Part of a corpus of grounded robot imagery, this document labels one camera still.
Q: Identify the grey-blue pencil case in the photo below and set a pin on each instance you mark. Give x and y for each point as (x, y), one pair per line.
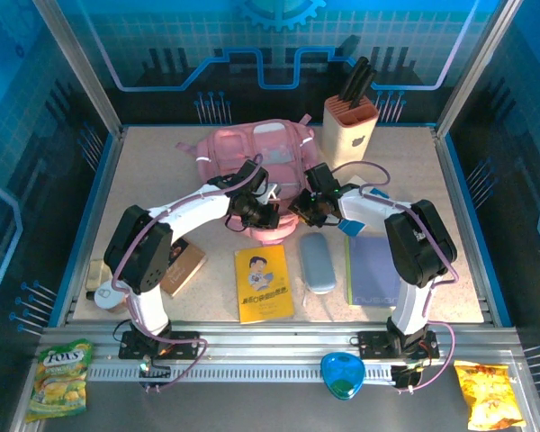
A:
(317, 263)

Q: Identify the pink student backpack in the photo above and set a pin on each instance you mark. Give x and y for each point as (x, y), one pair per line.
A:
(234, 148)

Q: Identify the yellow cartoon cover book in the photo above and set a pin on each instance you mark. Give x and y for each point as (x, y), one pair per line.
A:
(263, 283)

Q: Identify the purple notebook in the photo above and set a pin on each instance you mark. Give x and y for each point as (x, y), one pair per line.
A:
(371, 270)

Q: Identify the brown hardcover book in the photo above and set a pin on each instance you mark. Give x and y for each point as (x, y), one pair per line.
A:
(185, 270)

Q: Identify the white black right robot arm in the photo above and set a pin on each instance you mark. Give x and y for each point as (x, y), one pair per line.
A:
(373, 211)

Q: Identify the yellow chips bag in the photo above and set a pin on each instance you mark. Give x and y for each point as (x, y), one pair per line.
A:
(488, 393)

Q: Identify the green candy bag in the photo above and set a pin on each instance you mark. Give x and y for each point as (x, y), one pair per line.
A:
(60, 382)

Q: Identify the beige knife block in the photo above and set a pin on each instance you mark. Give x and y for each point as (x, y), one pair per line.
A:
(346, 135)

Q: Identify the blue teardrop-shaped device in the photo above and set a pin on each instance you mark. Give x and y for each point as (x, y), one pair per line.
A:
(342, 375)

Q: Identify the black controller board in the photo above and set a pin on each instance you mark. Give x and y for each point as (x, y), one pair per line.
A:
(155, 370)
(407, 375)

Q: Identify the aluminium frame beam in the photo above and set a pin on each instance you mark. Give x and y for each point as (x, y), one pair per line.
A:
(274, 335)

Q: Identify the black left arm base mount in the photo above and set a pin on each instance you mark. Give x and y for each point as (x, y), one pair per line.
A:
(184, 344)

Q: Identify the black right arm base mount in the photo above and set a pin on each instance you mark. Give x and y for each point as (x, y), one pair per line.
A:
(373, 344)

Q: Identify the aluminium frame post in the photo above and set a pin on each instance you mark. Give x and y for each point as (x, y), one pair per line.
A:
(78, 67)
(475, 67)

